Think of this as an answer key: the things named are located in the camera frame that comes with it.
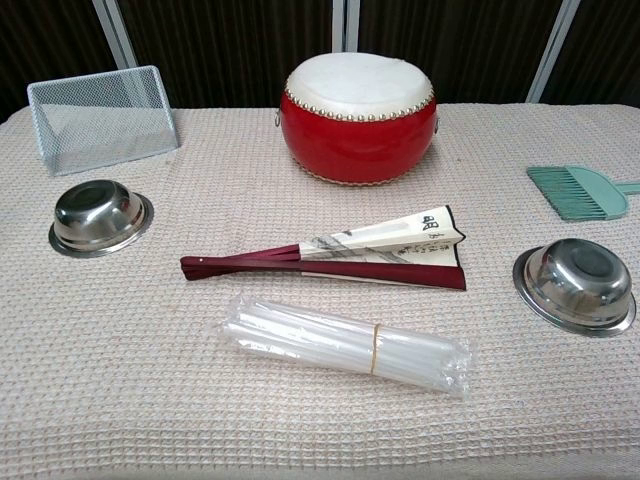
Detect bundle of clear plastic straws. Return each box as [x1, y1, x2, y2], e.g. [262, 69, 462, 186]
[217, 294, 473, 400]

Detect paper folding fan maroon ribs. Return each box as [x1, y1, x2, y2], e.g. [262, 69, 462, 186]
[179, 204, 468, 293]

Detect beige waffle weave tablecloth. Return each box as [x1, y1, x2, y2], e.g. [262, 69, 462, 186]
[0, 102, 640, 480]

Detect green hand brush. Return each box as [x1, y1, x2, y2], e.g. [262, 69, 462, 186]
[525, 165, 640, 223]

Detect stainless steel bowl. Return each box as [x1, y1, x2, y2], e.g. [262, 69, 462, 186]
[512, 237, 638, 339]
[48, 178, 155, 259]

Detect red drum with white skin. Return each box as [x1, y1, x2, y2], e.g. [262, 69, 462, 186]
[273, 52, 442, 188]

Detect grey aluminium frame post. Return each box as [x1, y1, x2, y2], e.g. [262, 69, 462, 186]
[331, 0, 362, 57]
[91, 0, 140, 70]
[526, 0, 582, 104]

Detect white wire mesh basket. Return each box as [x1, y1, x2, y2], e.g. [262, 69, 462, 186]
[26, 65, 182, 178]

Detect tan rubber band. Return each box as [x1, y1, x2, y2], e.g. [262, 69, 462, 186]
[366, 323, 385, 375]

